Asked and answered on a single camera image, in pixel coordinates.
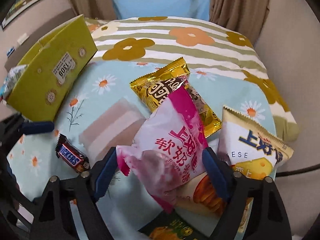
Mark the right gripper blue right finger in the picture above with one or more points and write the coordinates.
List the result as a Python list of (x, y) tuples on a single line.
[(268, 219)]

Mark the green cracker packet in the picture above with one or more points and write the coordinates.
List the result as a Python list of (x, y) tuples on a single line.
[(171, 226)]

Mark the cheese sticks snack bag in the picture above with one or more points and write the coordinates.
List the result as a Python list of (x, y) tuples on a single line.
[(246, 147)]

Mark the blue white snack bag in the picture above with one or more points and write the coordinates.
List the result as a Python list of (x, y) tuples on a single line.
[(10, 81)]

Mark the gold chocolate pillow snack bag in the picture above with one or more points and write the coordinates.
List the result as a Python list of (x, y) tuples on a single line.
[(153, 89)]

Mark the yellow-green cardboard box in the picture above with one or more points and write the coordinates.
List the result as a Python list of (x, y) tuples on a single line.
[(53, 63)]

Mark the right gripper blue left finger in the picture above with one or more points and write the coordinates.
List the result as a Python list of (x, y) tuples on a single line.
[(53, 216)]

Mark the pink white marshmallow snack bag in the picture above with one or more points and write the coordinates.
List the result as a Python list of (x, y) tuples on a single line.
[(167, 150)]

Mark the grey headboard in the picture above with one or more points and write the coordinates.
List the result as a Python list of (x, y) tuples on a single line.
[(21, 50)]

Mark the striped floral quilt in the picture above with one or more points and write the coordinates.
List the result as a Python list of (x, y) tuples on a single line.
[(208, 49)]

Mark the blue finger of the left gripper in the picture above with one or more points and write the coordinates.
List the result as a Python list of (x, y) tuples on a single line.
[(29, 128)]

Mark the pink layered cake packet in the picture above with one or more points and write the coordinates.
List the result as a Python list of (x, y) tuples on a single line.
[(116, 126)]

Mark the snickers bar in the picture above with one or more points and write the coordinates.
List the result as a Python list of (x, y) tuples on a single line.
[(78, 161)]

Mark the right brown curtain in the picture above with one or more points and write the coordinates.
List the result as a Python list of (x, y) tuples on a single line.
[(243, 16)]

